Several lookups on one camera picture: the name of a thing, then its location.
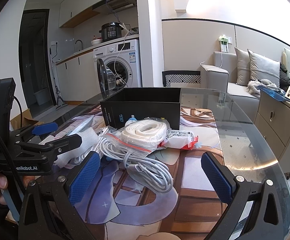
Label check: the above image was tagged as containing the grey cushion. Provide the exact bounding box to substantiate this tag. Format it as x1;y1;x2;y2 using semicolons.
248;49;280;87

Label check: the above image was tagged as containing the grey furry cloth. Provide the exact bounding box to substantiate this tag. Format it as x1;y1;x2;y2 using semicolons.
247;79;277;98

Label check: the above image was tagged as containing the black patterned chair back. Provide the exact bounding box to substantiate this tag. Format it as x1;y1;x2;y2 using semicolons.
162;70;201;88

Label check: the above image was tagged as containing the white blue plush toy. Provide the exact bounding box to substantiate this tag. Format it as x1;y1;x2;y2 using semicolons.
129;115;137;121

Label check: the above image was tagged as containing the grey range hood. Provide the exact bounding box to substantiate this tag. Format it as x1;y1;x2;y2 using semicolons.
92;0;137;15

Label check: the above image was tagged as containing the black jacket on sofa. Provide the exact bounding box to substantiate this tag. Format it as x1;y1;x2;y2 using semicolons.
280;63;290;92

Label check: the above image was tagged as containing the white bowl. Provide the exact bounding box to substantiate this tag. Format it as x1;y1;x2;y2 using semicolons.
91;38;102;46

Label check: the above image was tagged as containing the red white snack packet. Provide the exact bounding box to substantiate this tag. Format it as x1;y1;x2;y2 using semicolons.
159;129;199;150

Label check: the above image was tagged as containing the floor mop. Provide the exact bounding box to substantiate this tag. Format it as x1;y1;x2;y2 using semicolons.
49;48;68;111

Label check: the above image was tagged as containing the blue tray on cabinet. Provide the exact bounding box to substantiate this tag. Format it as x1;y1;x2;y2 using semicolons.
257;85;290;102

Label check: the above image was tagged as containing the black pressure cooker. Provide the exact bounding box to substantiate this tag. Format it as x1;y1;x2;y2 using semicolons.
99;22;123;42

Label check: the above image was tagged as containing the brown cardboard box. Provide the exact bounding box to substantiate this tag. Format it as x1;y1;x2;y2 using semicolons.
10;109;43;130

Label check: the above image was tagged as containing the white washing machine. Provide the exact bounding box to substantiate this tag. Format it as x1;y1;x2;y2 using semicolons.
93;39;142;92

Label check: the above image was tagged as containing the bagged white cable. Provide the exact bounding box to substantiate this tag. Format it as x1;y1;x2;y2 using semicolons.
106;116;171;152

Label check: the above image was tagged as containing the black cardboard box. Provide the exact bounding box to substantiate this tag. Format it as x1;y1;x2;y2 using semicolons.
100;87;181;130

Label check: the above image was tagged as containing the grey cable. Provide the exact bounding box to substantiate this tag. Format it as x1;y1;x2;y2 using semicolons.
98;135;174;194

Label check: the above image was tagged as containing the white foam piece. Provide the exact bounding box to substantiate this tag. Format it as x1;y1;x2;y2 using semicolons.
53;127;99;168

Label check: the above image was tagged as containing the white wall power strip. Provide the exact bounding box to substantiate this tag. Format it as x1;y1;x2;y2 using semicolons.
218;35;232;53

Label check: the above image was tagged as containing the beige drawer cabinet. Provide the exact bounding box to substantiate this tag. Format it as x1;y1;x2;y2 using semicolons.
254;92;290;173

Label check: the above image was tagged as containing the beige cushion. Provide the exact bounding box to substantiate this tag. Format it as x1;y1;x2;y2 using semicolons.
234;47;250;86

